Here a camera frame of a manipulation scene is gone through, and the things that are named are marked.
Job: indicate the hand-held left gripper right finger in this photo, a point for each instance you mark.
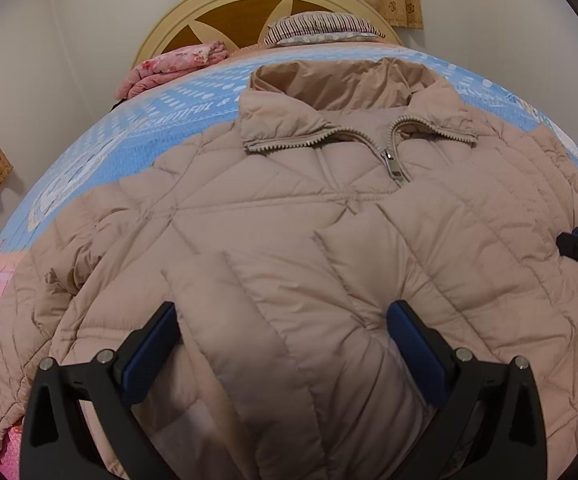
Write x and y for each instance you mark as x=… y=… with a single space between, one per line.
x=415 y=355

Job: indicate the beige quilted puffer jacket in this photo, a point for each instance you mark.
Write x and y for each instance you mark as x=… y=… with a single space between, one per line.
x=294 y=270

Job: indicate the blue printed bed blanket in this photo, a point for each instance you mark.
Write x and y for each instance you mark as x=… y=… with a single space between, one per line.
x=134 y=125

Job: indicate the pink floral folded quilt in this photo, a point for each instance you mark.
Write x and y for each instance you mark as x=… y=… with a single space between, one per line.
x=169 y=65

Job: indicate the cream wooden headboard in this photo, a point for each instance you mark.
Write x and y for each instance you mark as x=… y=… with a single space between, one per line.
x=229 y=15

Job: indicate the striped pillow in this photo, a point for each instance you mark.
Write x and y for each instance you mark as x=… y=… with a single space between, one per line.
x=319 y=27

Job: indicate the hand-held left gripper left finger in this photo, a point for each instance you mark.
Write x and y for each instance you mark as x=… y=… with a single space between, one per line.
x=151 y=350

